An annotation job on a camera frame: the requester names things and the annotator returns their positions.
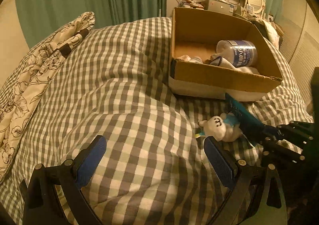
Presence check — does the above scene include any chair with piled clothes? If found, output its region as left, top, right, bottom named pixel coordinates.
left=250, top=17, right=283, bottom=50

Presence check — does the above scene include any blue white cylindrical canister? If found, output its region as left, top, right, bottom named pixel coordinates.
left=216, top=40, right=257, bottom=67

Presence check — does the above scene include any white sock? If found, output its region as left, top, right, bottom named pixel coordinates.
left=210, top=56, right=260, bottom=74

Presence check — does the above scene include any grey checkered duvet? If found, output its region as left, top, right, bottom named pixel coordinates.
left=0, top=17, right=314, bottom=225

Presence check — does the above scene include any cream lace cloth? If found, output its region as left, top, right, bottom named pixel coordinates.
left=177, top=55, right=197, bottom=63

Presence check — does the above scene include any floral patterned pillow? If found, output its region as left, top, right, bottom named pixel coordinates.
left=1, top=11, right=95, bottom=181

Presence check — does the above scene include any white louvered wardrobe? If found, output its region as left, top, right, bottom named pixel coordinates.
left=279, top=0, right=318, bottom=105

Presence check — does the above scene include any white plush bear toy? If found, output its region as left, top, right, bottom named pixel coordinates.
left=196, top=112, right=243, bottom=143

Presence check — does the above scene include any brown cardboard box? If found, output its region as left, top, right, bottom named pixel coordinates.
left=169, top=7, right=283, bottom=102

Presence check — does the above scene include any small grey refrigerator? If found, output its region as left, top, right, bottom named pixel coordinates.
left=203, top=0, right=234, bottom=15

